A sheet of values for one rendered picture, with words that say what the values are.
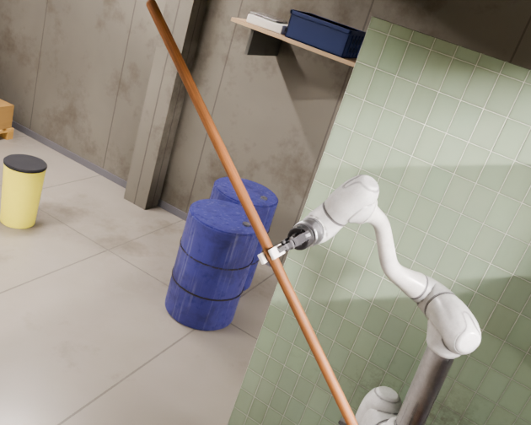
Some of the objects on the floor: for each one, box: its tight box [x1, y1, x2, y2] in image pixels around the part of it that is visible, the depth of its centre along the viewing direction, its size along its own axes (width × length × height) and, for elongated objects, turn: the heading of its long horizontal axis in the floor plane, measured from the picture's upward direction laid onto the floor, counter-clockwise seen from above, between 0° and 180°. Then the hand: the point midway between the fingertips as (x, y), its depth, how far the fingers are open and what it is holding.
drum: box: [0, 154, 47, 229], centre depth 501 cm, size 35×35×58 cm
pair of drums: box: [164, 177, 278, 331], centre depth 484 cm, size 75×122×90 cm, turn 121°
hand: (271, 254), depth 160 cm, fingers closed on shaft, 3 cm apart
